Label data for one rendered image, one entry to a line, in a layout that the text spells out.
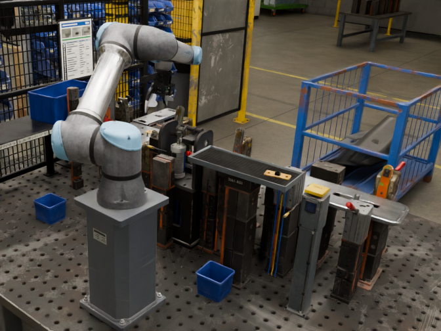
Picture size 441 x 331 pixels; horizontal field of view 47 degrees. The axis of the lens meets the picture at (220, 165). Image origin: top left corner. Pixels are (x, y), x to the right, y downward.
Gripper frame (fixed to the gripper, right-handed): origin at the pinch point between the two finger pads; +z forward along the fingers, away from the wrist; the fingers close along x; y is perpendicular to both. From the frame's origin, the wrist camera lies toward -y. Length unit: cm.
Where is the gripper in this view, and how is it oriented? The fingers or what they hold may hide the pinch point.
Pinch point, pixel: (155, 109)
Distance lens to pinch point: 238.1
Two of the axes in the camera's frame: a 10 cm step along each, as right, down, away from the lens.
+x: 5.4, -3.0, 7.9
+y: 8.3, 3.6, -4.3
